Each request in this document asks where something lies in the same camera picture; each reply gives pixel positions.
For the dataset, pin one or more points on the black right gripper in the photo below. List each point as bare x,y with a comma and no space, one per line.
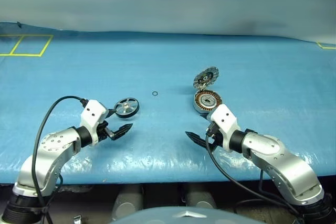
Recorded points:
215,137

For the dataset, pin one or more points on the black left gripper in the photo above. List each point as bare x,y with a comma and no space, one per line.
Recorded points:
102,132

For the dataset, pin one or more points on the black spoked wheel part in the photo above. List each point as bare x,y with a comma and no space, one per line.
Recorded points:
127,106

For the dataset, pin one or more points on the motor stator with copper windings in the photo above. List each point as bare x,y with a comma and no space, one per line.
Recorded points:
207,100

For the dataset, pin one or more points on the silver finned rotor disc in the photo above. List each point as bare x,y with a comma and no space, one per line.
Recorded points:
206,77

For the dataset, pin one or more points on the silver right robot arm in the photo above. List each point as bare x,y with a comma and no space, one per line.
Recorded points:
275,153

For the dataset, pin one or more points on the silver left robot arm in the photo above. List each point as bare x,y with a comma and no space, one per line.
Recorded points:
52,142

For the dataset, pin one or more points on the grey rounded cylinder shape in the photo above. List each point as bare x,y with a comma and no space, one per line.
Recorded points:
200,199
128,203

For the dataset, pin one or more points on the blue plastic table cover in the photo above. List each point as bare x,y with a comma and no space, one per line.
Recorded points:
168,61

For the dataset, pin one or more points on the grey robot chest with emblem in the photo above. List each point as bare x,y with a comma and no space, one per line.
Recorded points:
170,216

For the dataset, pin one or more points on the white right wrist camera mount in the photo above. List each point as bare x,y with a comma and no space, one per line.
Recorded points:
223,119

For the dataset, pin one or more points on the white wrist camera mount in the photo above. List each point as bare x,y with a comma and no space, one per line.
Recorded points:
92,113
223,119

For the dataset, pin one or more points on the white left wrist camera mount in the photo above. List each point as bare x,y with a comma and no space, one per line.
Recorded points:
92,113

